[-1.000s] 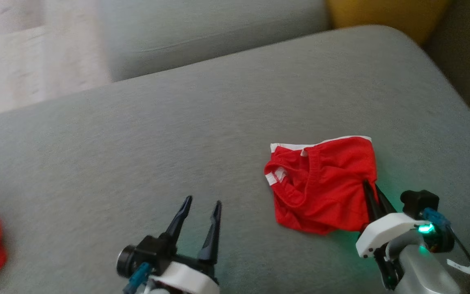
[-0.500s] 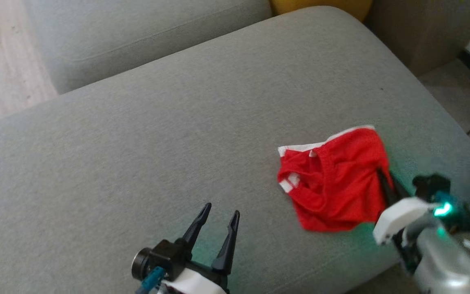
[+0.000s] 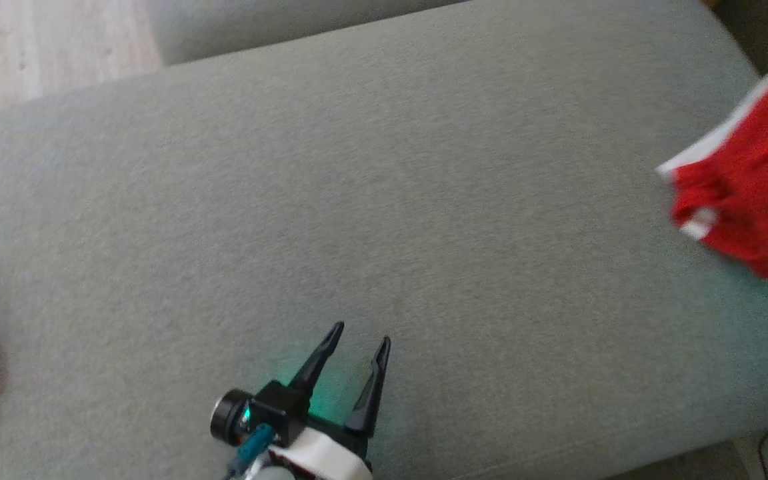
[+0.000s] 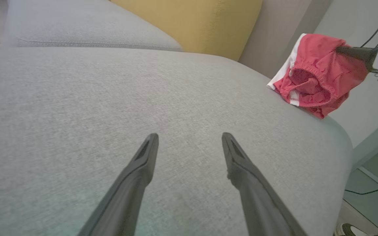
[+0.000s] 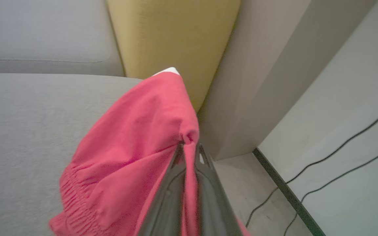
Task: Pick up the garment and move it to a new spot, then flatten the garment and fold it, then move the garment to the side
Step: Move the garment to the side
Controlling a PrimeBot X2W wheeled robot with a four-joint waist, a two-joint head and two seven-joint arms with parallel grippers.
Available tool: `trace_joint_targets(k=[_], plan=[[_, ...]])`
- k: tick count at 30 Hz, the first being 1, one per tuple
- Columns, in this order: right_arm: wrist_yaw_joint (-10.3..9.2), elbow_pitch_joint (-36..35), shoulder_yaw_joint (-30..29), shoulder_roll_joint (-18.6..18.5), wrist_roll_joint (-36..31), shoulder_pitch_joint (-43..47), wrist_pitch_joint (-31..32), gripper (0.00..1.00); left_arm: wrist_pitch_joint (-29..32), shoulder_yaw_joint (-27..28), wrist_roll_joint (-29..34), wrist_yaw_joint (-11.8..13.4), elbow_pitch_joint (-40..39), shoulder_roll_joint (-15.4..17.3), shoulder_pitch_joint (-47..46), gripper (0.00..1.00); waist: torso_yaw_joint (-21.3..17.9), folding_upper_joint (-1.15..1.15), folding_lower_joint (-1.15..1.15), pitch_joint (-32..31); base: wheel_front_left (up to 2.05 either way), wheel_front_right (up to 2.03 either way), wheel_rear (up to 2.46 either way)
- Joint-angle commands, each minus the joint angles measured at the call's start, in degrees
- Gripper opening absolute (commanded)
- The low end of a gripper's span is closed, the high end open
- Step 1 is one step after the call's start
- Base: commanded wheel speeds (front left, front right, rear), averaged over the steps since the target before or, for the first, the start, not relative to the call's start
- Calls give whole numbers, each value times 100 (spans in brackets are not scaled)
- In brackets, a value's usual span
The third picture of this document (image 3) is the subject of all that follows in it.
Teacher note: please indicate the large grey sofa seat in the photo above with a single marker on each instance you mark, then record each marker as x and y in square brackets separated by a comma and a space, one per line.
[357, 200]

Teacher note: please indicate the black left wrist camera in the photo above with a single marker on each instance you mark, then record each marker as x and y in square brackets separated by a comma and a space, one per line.
[277, 403]

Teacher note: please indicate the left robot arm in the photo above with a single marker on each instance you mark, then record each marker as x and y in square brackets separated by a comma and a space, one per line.
[270, 474]

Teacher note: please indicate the grey sofa cushion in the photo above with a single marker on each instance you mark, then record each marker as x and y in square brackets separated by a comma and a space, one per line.
[257, 23]

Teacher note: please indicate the red shorts with white stripe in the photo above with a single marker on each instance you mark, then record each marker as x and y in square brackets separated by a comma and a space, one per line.
[757, 186]

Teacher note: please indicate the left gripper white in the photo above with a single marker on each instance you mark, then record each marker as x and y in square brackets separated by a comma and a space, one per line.
[330, 460]

